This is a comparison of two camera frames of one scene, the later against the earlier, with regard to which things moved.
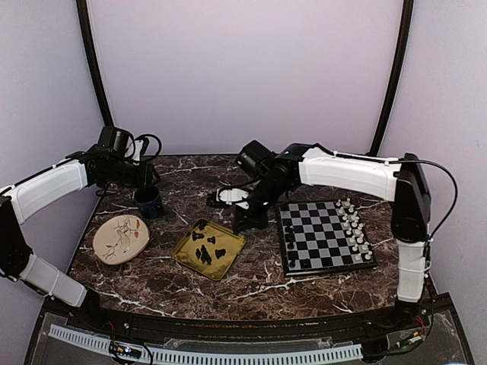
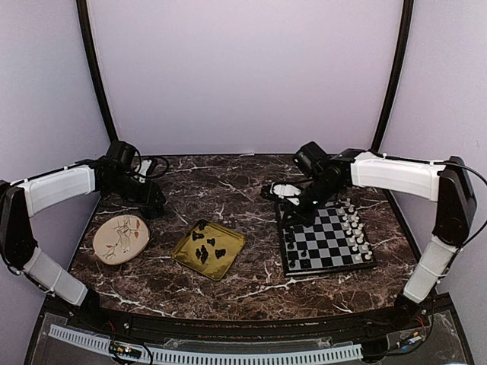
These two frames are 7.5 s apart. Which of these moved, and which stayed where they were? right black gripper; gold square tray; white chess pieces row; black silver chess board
Moved: right black gripper
Stayed: gold square tray; black silver chess board; white chess pieces row
